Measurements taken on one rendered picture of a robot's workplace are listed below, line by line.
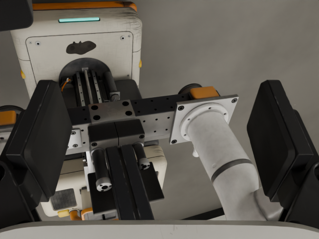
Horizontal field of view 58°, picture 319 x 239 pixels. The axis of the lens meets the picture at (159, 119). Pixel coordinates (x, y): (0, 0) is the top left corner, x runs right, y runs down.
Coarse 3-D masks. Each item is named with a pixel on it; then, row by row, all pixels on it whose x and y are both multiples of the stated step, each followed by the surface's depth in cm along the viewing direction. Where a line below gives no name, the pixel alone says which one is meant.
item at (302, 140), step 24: (264, 96) 11; (264, 120) 11; (288, 120) 10; (264, 144) 11; (288, 144) 10; (312, 144) 10; (264, 168) 11; (288, 168) 10; (264, 192) 11; (288, 192) 10
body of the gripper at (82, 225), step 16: (32, 224) 7; (48, 224) 7; (64, 224) 7; (80, 224) 7; (96, 224) 7; (112, 224) 7; (128, 224) 7; (144, 224) 7; (160, 224) 7; (176, 224) 7; (192, 224) 7; (208, 224) 7; (224, 224) 7; (240, 224) 7; (256, 224) 7; (272, 224) 7; (288, 224) 7
